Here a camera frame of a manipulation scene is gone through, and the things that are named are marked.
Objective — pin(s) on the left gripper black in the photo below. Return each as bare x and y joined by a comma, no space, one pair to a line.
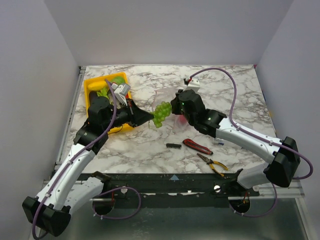
137,116

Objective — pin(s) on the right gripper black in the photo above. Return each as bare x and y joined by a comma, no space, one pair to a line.
176,104

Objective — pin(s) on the green grapes bunch toy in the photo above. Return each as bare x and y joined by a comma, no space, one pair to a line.
161,112

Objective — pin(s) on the red apple toy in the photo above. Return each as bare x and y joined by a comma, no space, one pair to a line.
182,120

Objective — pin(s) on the clear zip top bag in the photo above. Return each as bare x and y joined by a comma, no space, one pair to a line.
167,95

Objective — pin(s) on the green cabbage toy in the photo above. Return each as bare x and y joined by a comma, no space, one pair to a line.
118,80

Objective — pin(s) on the purple eggplant toy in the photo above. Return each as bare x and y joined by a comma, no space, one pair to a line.
93,95

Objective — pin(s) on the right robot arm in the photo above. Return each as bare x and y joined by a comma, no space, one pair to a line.
281,158

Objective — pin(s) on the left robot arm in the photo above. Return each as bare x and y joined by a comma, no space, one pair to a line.
51,209

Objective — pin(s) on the red black utility knife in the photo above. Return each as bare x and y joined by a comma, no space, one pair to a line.
197,147

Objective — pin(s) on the white celery toy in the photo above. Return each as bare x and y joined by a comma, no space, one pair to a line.
103,92

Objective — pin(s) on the clear small plastic box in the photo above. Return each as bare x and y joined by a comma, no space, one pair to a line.
218,141

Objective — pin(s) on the yellow lemon toy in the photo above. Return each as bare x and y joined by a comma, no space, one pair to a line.
96,86

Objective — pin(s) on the yellow plastic tray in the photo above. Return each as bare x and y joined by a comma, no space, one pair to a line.
101,78

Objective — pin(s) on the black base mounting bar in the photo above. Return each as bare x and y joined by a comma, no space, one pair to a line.
180,190

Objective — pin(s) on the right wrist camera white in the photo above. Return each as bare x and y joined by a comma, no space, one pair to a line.
192,84

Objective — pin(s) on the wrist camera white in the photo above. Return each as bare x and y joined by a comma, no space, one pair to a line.
192,84
120,92

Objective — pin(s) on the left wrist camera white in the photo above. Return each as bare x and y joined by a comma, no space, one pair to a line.
120,92

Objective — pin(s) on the yellow handled pliers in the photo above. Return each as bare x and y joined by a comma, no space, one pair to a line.
211,163

